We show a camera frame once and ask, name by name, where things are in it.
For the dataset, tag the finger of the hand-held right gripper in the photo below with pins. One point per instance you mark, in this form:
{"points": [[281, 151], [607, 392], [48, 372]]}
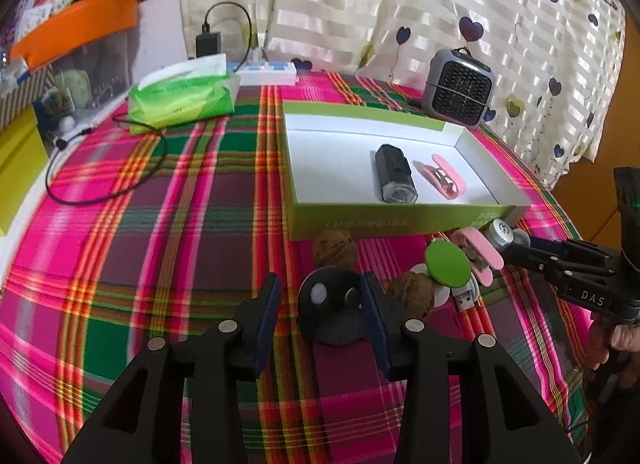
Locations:
{"points": [[575, 249], [540, 261]]}

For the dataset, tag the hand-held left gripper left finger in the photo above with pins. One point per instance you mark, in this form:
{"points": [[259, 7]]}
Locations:
{"points": [[265, 324]]}

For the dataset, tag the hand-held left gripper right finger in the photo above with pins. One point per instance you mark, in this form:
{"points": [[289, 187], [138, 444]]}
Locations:
{"points": [[372, 319]]}

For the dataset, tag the black round gadget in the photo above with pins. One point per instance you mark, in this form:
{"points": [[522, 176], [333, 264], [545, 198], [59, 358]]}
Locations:
{"points": [[327, 314]]}

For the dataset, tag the white round gadget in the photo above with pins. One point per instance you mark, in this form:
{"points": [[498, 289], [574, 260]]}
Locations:
{"points": [[501, 234]]}

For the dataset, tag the pink clip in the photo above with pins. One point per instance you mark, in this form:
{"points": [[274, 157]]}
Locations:
{"points": [[447, 177], [482, 249]]}

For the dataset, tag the green and white cardboard box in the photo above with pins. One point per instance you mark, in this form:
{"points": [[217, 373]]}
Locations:
{"points": [[400, 221]]}

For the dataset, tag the person's right hand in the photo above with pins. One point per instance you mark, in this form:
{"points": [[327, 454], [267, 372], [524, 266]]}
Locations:
{"points": [[620, 340]]}

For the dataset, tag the brown walnut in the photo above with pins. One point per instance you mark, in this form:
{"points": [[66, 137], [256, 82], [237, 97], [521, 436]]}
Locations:
{"points": [[334, 249], [411, 295]]}

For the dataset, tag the orange wooden cabinet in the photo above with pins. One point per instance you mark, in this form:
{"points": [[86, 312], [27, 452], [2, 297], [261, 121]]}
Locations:
{"points": [[585, 199]]}

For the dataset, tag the pink plaid tablecloth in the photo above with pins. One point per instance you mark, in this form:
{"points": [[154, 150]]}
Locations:
{"points": [[175, 244]]}

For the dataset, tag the black bike light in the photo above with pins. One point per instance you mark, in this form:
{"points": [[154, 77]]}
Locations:
{"points": [[395, 172]]}

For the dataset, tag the grey mini fan heater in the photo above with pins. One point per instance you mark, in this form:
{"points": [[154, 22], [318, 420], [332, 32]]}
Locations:
{"points": [[457, 87]]}

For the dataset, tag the green tissue pack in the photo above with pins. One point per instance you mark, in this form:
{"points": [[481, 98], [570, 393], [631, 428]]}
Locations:
{"points": [[180, 102]]}

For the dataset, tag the white power strip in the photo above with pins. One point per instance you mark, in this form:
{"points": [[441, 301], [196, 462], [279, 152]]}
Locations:
{"points": [[265, 75]]}

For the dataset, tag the small white ball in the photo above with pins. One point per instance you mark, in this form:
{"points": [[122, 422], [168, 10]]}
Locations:
{"points": [[66, 122]]}

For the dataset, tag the black charger adapter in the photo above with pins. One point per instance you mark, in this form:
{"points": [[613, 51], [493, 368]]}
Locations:
{"points": [[207, 45]]}

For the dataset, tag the yellow box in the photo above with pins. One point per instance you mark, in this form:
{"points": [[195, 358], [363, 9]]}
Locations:
{"points": [[17, 169]]}

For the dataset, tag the clear storage bin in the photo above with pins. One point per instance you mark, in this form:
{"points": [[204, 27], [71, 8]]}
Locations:
{"points": [[100, 74]]}

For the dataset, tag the patterned cardboard box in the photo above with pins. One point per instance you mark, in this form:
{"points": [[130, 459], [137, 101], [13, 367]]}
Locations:
{"points": [[20, 92]]}

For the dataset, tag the orange bin lid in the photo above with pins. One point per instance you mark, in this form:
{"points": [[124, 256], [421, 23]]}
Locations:
{"points": [[80, 24]]}

